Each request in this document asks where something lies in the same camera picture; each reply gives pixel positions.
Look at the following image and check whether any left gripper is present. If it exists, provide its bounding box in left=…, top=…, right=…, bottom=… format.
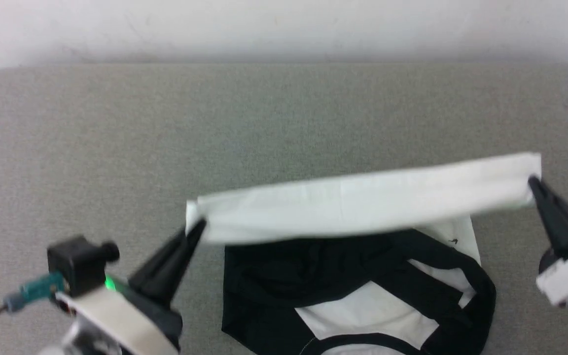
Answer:
left=56, top=220, right=207, bottom=355

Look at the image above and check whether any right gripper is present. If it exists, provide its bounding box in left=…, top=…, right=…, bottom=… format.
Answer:
left=529, top=177, right=568, bottom=306

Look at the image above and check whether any black and white shirt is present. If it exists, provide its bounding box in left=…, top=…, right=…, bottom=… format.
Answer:
left=185, top=152, right=543, bottom=355

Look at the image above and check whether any beige fabric sofa cushion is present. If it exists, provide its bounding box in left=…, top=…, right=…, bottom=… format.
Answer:
left=0, top=62, right=568, bottom=355

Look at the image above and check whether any teal-plug left camera cable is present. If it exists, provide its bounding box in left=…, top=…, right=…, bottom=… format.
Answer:
left=0, top=273, right=67, bottom=346

